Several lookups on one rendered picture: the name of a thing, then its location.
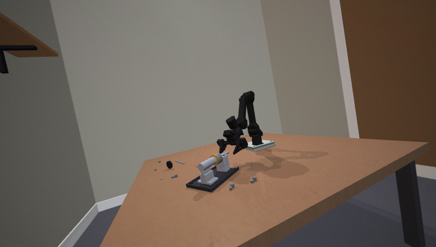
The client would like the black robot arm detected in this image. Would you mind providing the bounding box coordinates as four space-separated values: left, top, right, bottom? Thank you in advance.
223 91 263 146

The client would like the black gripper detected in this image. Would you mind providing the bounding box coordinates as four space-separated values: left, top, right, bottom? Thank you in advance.
217 132 248 155

